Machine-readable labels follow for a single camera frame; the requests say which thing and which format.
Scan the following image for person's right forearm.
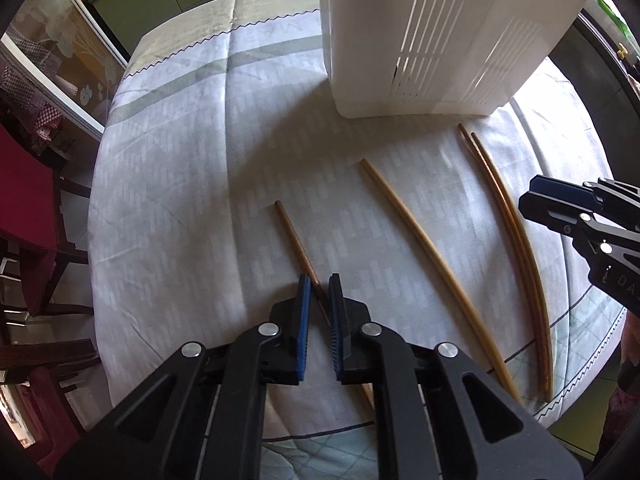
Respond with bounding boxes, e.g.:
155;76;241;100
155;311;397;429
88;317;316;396
607;310;640;413

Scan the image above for red cushioned wooden chair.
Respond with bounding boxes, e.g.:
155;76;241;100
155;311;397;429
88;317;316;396
0;124;97;317
0;339;103;477

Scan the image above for pale wooden chopstick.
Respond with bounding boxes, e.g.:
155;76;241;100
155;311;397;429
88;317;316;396
357;157;522;404

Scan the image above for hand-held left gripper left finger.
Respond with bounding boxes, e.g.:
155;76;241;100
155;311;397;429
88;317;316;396
52;274;313;480

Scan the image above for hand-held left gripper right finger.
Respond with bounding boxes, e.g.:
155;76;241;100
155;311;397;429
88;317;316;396
327;274;586;480

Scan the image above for white plastic utensil holder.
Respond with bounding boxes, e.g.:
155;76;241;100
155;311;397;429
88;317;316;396
315;0;599;120

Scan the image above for checkered hanging apron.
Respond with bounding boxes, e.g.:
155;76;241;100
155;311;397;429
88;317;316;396
0;35;64;147

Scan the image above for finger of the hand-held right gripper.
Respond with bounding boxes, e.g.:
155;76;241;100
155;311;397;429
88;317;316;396
518;194;640;277
529;175;640;212

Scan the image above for flowered sliding glass door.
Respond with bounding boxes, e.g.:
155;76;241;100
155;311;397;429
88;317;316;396
0;0;132;142

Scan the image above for brown wooden chopstick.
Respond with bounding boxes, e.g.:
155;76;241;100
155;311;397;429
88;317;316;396
274;200;377;413

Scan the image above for reddish brown ribbed chopstick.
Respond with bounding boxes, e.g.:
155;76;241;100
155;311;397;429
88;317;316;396
470;132;556;397
457;123;551;403

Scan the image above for dark counter cabinets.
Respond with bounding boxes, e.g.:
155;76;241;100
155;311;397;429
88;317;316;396
549;10;640;173

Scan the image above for pale patterned tablecloth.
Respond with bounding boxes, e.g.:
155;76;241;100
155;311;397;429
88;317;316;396
87;0;629;480

